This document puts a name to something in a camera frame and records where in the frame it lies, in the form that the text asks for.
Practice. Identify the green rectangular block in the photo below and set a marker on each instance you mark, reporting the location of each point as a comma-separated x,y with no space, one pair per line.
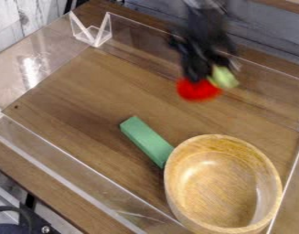
149,141

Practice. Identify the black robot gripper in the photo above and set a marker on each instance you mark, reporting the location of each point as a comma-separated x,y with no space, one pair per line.
202,37

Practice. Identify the clear acrylic corner bracket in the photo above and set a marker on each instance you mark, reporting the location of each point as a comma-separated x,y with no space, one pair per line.
93,35

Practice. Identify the clear acrylic barrier wall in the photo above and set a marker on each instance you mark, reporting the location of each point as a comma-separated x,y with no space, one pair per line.
67,94

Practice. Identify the red plush strawberry toy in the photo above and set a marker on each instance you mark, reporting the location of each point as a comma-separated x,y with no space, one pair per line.
209,87

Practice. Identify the black clamp with cable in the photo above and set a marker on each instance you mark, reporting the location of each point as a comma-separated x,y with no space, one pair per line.
19,218

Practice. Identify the wooden bowl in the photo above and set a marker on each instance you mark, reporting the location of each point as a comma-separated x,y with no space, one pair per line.
222,185

